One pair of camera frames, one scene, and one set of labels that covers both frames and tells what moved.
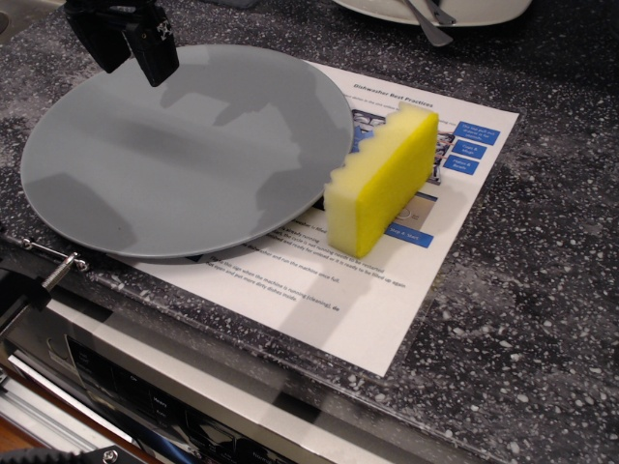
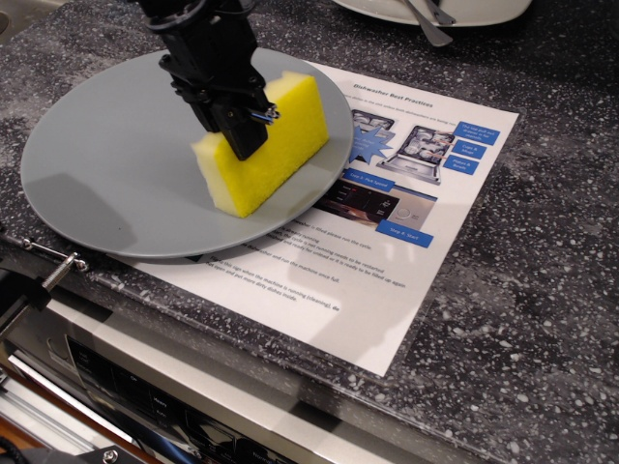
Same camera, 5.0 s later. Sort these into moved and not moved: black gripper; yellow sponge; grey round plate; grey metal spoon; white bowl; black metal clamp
Moved: black gripper; yellow sponge
Not moved: white bowl; grey round plate; grey metal spoon; black metal clamp
